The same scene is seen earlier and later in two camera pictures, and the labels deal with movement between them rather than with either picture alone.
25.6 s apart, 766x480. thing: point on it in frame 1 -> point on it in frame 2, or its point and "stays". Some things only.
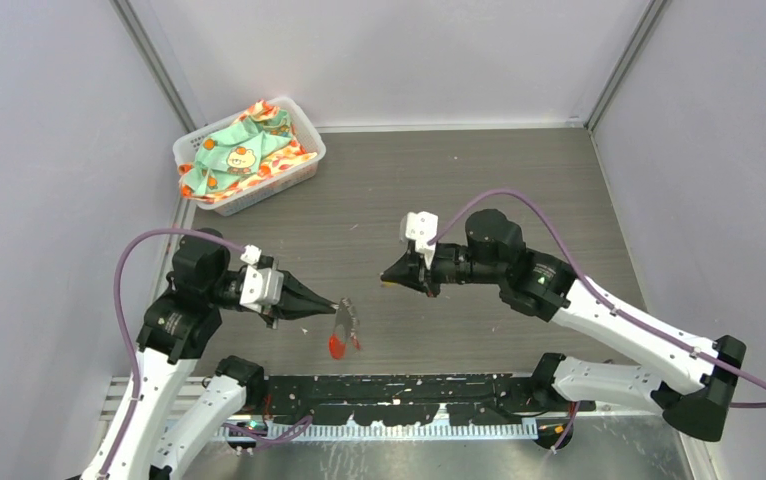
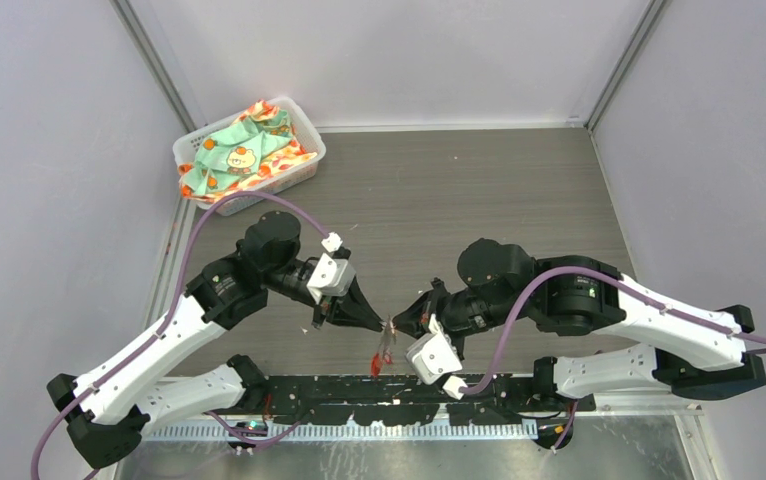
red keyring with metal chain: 347,324 -> 384,353
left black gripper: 297,299 -> 352,308
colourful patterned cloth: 257,140 stays
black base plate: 418,400 stays
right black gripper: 411,269 -> 416,316
